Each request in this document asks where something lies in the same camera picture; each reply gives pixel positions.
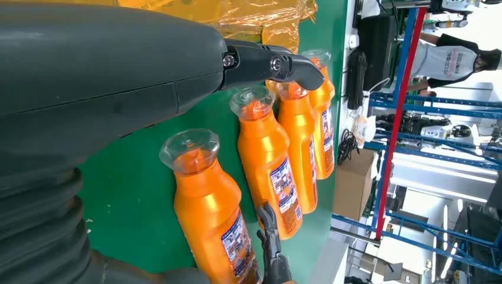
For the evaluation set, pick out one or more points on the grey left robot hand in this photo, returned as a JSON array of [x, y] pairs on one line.
[[98, 70]]

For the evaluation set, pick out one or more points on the orange detergent bottle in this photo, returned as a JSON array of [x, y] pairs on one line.
[[208, 211], [298, 133], [325, 98], [262, 156]]

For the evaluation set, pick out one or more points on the brown cardboard box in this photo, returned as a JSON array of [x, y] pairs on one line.
[[353, 184]]

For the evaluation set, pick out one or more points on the clear plastic bag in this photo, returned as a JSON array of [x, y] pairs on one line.
[[362, 127]]

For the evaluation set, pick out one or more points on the yellow taped cardboard mat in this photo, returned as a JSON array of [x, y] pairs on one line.
[[255, 15]]

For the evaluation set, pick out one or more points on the black remote controller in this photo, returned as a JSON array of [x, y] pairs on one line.
[[357, 78]]

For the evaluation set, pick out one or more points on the black white robot on shelf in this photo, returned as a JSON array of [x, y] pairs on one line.
[[435, 131]]

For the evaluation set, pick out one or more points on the blue metal rack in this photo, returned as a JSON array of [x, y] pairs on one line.
[[431, 102]]

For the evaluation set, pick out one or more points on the black carry bag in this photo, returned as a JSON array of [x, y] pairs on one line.
[[376, 51]]

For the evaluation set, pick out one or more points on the person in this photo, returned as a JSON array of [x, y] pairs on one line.
[[443, 60]]

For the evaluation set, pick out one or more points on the red metal post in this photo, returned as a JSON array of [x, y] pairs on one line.
[[396, 129]]

